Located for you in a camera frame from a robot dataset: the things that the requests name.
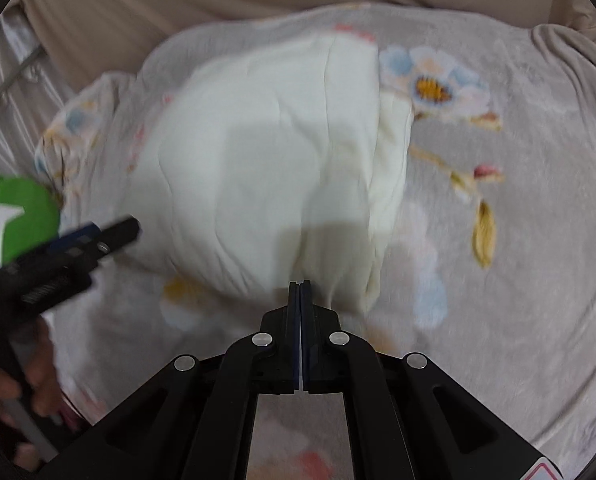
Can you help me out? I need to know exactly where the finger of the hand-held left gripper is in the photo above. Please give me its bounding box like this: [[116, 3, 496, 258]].
[[53, 216, 142, 263]]

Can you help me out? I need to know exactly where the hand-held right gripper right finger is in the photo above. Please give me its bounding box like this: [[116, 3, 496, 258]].
[[300, 280, 566, 480]]

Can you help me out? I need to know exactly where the person's left hand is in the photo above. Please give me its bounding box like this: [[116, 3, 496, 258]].
[[0, 317, 64, 471]]

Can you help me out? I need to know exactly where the white quilted jacket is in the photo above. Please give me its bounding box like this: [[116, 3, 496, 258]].
[[125, 30, 414, 316]]

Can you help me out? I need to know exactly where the grey floral blanket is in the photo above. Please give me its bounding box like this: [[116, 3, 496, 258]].
[[33, 2, 596, 480]]

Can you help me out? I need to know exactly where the shiny grey satin cloth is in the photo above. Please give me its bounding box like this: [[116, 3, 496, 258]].
[[0, 5, 79, 181]]

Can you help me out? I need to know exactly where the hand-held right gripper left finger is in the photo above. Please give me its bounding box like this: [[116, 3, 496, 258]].
[[35, 281, 303, 480]]

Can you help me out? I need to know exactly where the green pillow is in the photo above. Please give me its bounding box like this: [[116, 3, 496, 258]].
[[0, 174, 61, 271]]

